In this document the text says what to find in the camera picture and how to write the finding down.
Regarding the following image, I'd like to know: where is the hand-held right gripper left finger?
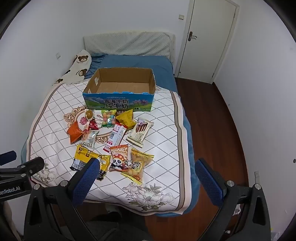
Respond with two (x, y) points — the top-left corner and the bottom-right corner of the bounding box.
(24, 158), (109, 241)

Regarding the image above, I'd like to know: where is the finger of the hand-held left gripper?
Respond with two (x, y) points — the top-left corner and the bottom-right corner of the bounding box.
(0, 157), (45, 181)
(0, 151), (17, 166)

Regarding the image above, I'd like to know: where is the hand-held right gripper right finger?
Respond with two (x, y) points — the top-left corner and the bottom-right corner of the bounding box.
(195, 158), (271, 241)

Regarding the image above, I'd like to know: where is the green colourful candy bag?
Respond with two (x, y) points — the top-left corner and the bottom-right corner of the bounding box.
(101, 110), (117, 128)

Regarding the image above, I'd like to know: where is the blue printed cardboard box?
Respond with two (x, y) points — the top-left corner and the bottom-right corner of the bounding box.
(83, 68), (156, 112)

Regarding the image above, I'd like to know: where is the yellow black snack packet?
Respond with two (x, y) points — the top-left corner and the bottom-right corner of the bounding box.
(70, 144), (111, 181)

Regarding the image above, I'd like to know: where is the orange panda snack packet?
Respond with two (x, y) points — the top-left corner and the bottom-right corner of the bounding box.
(109, 144), (129, 172)

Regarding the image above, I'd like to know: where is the white grey snack packet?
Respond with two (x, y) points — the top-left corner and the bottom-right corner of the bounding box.
(81, 130), (99, 150)

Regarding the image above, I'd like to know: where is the red white long packet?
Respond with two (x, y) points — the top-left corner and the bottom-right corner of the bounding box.
(103, 123), (127, 152)

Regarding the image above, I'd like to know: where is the yellow clear biscuit packet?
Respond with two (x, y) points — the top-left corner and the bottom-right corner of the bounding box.
(121, 148), (154, 185)

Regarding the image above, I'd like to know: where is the red triangular snack packet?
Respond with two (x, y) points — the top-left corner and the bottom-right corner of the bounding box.
(87, 119), (99, 131)

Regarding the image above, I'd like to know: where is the clear braised egg packet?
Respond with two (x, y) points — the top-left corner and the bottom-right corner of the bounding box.
(79, 108), (96, 127)

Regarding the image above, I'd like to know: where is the white chocolate stick packet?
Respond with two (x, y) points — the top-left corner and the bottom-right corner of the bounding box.
(126, 118), (154, 148)

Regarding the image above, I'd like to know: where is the bear print pillow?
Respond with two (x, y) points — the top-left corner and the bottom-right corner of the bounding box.
(52, 49), (91, 86)

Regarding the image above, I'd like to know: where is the blue ruffled pillow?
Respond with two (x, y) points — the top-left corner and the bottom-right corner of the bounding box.
(84, 54), (108, 79)

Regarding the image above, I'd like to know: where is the blue bed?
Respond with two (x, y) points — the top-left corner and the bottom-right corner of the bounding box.
(21, 54), (201, 217)

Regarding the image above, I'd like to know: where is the white padded headboard cushion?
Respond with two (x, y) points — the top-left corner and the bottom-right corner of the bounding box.
(83, 31), (176, 64)

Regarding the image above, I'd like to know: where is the white door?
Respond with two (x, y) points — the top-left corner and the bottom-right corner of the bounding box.
(174, 0), (240, 84)

